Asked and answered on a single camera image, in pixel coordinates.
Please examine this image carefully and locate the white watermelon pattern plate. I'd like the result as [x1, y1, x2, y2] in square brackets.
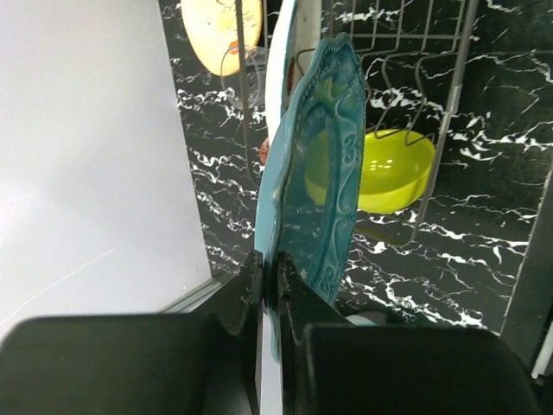
[264, 1, 321, 141]

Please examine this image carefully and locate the blue red patterned bowl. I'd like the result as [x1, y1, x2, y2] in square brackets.
[258, 138, 270, 166]

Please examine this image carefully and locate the yellow green bowl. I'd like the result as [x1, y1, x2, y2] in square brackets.
[305, 130, 435, 214]

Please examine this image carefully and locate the black wire dish rack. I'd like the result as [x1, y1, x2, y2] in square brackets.
[257, 1, 477, 246]

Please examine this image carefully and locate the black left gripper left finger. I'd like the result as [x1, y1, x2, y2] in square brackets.
[1, 251, 263, 414]

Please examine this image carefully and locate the orange bird pattern plate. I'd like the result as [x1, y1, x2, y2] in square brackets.
[181, 0, 240, 77]

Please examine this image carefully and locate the clear drinking glass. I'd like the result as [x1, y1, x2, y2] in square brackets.
[220, 46, 269, 110]

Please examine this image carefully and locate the teal scalloped plate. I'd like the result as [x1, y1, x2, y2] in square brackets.
[254, 33, 365, 361]

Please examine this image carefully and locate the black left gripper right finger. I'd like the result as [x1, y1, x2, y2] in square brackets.
[277, 254, 540, 414]

